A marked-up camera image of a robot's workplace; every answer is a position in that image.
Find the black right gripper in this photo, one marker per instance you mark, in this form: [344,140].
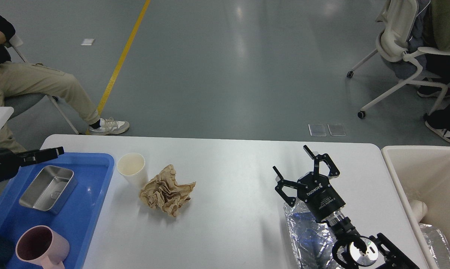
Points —
[320,198]

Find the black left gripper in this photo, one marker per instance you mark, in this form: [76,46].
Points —
[10,162]

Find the stainless steel rectangular tray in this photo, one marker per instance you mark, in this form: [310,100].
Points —
[49,190]

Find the pink mug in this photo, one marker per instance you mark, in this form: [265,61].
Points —
[42,246]

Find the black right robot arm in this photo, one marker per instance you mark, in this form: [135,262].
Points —
[351,249]

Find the aluminium foil tray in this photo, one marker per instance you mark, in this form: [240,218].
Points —
[311,242]

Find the grey office chair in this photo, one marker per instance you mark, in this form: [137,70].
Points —
[22,103]

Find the blue plastic tray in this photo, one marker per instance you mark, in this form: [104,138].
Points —
[77,219]

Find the white paper cup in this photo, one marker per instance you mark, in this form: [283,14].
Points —
[132,167]

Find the white cup in bin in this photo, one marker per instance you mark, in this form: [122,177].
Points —
[419,209]

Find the white plastic bin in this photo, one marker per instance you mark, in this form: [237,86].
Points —
[422,172]

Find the crumpled brown paper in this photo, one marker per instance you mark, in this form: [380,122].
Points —
[163,192]

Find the crumpled foil in bin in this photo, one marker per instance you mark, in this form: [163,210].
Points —
[435,246]

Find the seated person olive jacket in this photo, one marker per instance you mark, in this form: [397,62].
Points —
[436,34]

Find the white office chair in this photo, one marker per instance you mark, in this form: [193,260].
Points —
[400,45]

